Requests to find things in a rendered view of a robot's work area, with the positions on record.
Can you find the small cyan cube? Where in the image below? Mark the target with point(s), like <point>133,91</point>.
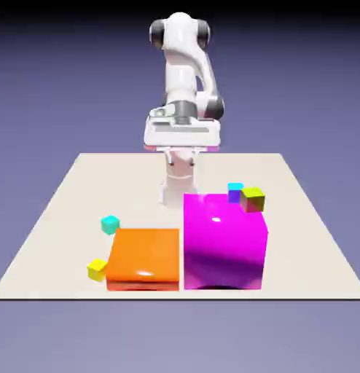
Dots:
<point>110,225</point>
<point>234,193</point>

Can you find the large magenta box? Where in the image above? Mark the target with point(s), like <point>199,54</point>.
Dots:
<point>223,242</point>

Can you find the large orange box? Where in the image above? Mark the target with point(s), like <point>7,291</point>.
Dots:
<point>143,253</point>

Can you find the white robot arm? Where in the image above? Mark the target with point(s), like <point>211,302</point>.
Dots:
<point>183,58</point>

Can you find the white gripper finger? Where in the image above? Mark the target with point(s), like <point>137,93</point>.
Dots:
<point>193,159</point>
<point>169,159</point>

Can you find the small yellow cube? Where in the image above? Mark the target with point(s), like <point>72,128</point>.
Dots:
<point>96,270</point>
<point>253,199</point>

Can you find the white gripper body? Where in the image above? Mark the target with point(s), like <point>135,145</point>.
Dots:
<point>180,138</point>

